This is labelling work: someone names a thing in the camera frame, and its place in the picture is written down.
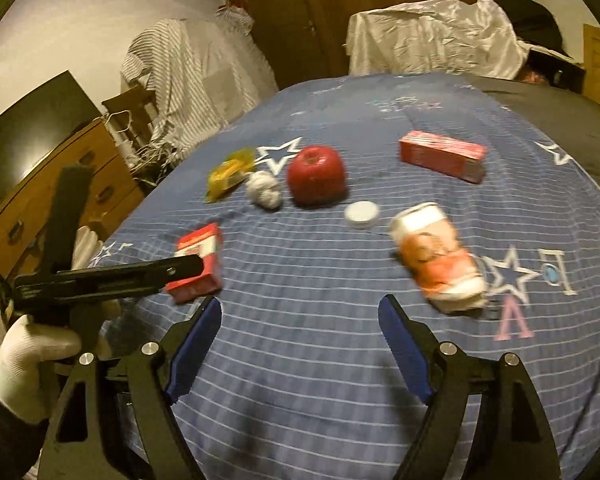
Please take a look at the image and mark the red white cigarette box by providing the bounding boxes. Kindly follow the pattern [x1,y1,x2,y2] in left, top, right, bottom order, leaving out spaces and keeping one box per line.
[164,221,225,306]

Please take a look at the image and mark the white gloved left hand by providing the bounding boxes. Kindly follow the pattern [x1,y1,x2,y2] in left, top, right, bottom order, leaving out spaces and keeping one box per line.
[0,225,114,426]

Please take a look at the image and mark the wooden chest of drawers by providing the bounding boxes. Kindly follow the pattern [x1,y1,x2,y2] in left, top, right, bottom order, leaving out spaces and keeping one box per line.
[0,119,145,282]

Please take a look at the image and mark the orange white crushed carton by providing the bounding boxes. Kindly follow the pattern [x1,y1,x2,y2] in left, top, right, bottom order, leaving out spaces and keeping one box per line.
[389,203,486,314]

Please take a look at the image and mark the white round jar lid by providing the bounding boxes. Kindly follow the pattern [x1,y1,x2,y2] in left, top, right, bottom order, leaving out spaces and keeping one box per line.
[343,200,380,229]

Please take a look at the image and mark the blue star-patterned bedsheet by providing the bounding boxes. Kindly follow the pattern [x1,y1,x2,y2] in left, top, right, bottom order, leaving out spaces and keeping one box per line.
[94,75,600,479]

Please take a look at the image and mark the black flat television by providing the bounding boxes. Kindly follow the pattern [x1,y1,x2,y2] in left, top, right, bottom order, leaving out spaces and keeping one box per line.
[0,70,99,201]

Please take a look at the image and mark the red apple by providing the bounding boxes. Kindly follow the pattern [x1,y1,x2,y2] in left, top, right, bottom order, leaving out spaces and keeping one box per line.
[287,145,347,206]

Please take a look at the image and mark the red rectangular carton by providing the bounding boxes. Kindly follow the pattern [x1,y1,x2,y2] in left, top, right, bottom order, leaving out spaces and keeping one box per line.
[399,130,488,184]

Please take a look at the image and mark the white crumpled paper ball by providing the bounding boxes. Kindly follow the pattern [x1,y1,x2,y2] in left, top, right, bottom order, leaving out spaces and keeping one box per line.
[246,171,283,210]

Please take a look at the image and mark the yellow crumpled wrapper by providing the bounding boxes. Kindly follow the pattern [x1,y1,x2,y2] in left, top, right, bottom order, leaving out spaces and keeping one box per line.
[206,148,256,203]

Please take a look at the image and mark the wooden chair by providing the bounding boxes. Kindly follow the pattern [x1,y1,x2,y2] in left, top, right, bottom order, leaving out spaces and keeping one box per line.
[102,84,157,148]

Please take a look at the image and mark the grey striped draped cloth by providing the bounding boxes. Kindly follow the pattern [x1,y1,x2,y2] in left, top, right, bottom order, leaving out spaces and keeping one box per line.
[121,6,278,165]

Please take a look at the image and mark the dark grey blanket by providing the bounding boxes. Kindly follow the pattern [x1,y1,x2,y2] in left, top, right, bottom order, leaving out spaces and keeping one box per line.
[465,75,600,186]

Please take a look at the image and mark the white satin draped cloth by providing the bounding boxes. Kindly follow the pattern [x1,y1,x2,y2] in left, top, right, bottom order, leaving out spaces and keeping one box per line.
[344,0,530,80]

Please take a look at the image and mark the black garment pile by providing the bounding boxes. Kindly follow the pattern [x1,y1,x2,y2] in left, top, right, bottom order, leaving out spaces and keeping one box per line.
[494,0,566,54]

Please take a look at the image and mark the dark wooden door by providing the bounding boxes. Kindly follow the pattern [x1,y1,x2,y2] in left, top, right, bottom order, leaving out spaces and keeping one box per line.
[228,0,348,89]

